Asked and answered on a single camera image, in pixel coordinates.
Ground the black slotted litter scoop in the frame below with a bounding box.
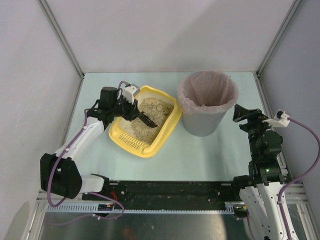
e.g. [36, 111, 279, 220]
[138, 111, 158, 128]

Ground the grey trash bin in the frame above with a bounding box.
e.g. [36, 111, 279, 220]
[181, 110, 227, 137]

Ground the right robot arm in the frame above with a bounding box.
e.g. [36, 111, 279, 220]
[232, 104, 298, 240]

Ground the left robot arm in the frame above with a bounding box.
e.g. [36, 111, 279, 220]
[40, 83, 142, 206]

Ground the beige cat litter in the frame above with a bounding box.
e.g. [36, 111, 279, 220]
[130, 97, 174, 145]

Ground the yellow litter box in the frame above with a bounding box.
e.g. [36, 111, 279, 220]
[108, 85, 182, 158]

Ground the pink plastic bin liner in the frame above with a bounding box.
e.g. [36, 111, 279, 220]
[177, 71, 239, 115]

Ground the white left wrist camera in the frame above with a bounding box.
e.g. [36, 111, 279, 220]
[118, 81, 140, 104]

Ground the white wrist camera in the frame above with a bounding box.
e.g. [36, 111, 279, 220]
[118, 81, 140, 104]
[262, 109, 290, 128]

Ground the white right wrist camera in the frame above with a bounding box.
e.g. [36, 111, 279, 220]
[262, 109, 290, 128]

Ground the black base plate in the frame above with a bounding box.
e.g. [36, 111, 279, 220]
[99, 180, 242, 209]

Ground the grey slotted cable duct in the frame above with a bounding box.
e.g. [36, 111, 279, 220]
[45, 202, 247, 214]

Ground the right aluminium frame post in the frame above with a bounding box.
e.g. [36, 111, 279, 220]
[256, 0, 305, 76]

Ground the aluminium frame post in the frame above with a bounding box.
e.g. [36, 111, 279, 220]
[256, 0, 305, 76]
[37, 0, 84, 79]

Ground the left aluminium frame post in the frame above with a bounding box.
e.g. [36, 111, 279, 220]
[37, 0, 84, 79]

